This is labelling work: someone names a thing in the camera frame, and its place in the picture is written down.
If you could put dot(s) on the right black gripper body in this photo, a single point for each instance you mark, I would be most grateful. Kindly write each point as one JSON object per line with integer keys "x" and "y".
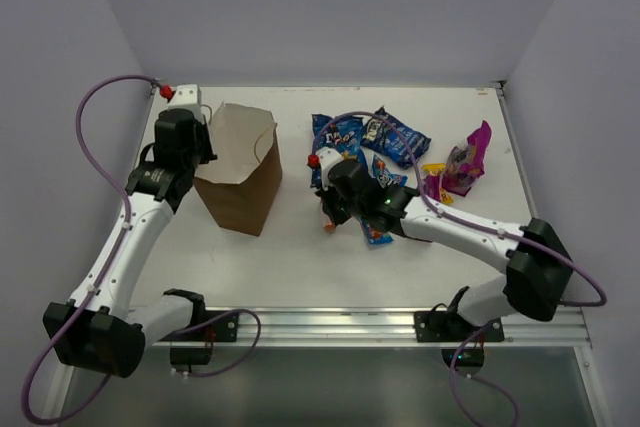
{"x": 337, "y": 209}

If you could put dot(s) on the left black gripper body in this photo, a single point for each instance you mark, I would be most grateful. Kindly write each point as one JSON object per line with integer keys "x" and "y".
{"x": 201, "y": 142}

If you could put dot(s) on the small blue M&M's packet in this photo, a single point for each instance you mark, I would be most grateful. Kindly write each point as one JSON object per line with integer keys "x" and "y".
{"x": 383, "y": 175}

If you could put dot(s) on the blue Doritos chips bag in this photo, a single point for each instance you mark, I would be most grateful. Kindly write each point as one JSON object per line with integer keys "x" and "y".
{"x": 344, "y": 136}

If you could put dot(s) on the blue Kettle chips bag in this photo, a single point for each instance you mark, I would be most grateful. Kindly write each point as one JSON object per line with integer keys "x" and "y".
{"x": 388, "y": 136}

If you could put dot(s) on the brown paper bag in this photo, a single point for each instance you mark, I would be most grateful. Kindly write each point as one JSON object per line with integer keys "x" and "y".
{"x": 239, "y": 187}

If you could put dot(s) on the yellow M&M's packet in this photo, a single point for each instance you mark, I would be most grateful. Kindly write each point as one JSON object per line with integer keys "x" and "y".
{"x": 433, "y": 181}

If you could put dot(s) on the purple snack packet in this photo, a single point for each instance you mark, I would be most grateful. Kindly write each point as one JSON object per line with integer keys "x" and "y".
{"x": 465, "y": 164}

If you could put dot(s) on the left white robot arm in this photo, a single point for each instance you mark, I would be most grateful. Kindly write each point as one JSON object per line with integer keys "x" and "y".
{"x": 96, "y": 329}

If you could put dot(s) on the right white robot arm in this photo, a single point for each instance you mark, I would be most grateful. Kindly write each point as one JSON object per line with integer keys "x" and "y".
{"x": 531, "y": 278}

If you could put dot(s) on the right black controller box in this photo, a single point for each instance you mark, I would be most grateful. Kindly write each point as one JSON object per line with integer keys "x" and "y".
{"x": 468, "y": 358}

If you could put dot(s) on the black controller box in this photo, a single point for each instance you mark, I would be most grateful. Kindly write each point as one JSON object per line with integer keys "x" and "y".
{"x": 185, "y": 358}
{"x": 468, "y": 358}

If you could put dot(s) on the left black controller box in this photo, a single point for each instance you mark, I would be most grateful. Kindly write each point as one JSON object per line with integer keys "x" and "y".
{"x": 185, "y": 358}

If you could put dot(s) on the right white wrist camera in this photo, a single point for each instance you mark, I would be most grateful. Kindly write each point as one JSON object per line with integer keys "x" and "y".
{"x": 327, "y": 158}

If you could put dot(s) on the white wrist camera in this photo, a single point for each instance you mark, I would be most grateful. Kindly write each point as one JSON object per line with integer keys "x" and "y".
{"x": 327, "y": 158}
{"x": 187, "y": 97}

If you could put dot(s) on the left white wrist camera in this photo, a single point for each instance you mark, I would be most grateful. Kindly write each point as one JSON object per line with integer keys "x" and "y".
{"x": 187, "y": 97}

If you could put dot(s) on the aluminium front rail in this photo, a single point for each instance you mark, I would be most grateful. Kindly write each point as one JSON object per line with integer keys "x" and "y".
{"x": 324, "y": 327}

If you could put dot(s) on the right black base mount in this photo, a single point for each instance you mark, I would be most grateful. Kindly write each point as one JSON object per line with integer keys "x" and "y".
{"x": 437, "y": 325}

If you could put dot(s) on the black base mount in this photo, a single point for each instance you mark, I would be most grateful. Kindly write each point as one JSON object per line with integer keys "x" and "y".
{"x": 437, "y": 325}
{"x": 221, "y": 331}

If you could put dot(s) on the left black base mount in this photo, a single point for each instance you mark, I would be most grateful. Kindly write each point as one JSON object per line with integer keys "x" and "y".
{"x": 221, "y": 331}

